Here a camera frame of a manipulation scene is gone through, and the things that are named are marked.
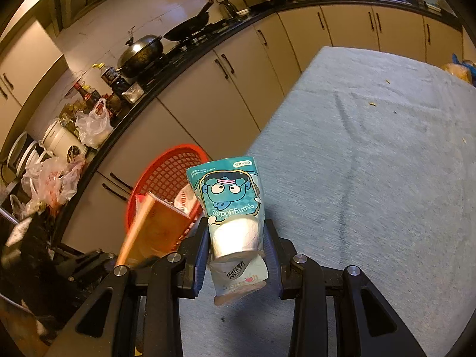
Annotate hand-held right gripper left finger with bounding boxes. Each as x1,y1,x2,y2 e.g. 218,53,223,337
46,219,211,357

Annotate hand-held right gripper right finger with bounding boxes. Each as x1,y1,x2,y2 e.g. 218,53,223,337
262,219,428,357

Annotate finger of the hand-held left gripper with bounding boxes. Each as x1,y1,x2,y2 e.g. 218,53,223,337
69,250,117,281

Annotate orange box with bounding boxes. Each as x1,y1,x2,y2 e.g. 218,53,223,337
115,191,192,268

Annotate red and white packet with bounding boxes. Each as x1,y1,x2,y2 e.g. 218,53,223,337
173,190,203,220

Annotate teal cartoon tissue pack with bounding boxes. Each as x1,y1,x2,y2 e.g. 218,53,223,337
186,155,269,307

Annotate red plastic mesh basket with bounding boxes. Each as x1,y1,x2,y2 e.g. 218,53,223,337
126,144,209,253

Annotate person's left forearm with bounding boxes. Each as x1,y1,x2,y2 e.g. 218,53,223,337
0,299,49,354

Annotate crumpled white plastic bags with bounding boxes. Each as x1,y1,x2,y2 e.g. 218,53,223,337
20,154,86,209

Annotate blue-grey tablecloth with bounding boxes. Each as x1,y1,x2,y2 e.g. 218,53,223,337
178,46,476,357

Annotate stack of white plates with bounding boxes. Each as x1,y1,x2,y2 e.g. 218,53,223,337
7,132,40,173

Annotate white electric cooker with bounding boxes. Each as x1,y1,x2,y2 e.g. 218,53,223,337
39,119,88,157

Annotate white plastic bag red print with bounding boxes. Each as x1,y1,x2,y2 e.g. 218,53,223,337
75,98,114,148

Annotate beige base cabinets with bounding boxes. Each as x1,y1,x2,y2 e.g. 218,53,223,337
56,2,476,253

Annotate brown sauce bottle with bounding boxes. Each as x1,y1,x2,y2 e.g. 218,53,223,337
72,82,103,109

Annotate small seasoning container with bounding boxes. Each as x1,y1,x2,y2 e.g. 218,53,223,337
124,84,144,104

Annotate dark bottle yellow cap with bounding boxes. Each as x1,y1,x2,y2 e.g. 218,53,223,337
93,63,125,94

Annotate black kitchen countertop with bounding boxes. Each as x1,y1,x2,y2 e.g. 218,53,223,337
48,0,465,231

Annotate black gas stove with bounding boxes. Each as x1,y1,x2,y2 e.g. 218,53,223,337
137,22,224,79

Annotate lidded steel wok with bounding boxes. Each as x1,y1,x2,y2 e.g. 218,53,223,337
117,35,164,79

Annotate black frying wok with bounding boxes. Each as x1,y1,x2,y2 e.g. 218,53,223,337
164,0,214,42

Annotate steel kettle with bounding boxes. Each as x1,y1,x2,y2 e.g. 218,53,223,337
217,0,239,19

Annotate beige wall cabinet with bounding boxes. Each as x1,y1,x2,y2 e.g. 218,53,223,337
0,20,68,120

